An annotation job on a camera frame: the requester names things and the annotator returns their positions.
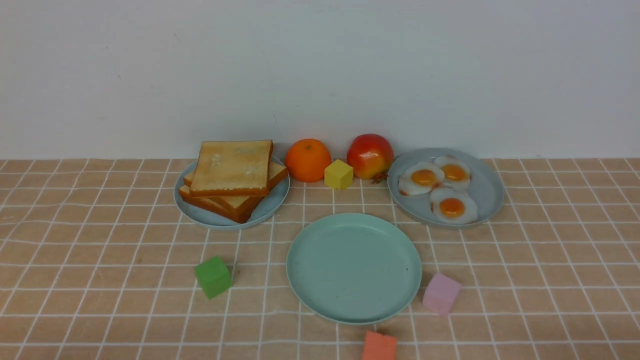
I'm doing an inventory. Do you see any toast slice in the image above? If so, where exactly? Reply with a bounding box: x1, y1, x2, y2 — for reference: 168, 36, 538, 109
189, 139, 274, 198
182, 161, 288, 198
178, 185, 264, 224

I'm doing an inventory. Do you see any fried egg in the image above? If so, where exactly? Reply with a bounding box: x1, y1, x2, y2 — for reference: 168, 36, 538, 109
398, 162, 445, 196
430, 186, 479, 225
433, 155, 473, 191

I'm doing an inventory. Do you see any yellow cube block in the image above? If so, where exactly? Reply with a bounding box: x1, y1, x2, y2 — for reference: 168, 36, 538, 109
324, 159, 354, 190

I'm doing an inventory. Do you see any orange fruit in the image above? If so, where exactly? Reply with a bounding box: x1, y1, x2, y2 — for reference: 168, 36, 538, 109
285, 138, 332, 183

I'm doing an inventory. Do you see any blue plate under toast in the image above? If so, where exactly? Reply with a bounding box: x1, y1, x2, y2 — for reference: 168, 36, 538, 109
173, 156, 290, 231

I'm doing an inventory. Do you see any red yellow apple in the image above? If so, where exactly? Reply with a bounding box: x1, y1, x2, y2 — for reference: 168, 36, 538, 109
346, 133, 394, 183

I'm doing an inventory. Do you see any green centre plate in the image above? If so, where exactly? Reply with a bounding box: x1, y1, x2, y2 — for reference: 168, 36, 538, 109
285, 213, 423, 326

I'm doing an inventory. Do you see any green cube block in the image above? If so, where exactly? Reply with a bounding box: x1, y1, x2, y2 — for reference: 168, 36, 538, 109
194, 256, 233, 300

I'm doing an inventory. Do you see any pink cube block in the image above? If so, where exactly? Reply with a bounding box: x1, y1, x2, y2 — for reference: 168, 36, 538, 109
422, 273, 463, 317

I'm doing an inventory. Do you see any blue plate under eggs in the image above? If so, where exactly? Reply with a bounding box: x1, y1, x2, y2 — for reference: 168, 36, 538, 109
387, 147, 505, 229

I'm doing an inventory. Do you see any orange cube block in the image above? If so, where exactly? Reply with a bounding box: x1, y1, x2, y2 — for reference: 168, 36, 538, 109
361, 331, 398, 360

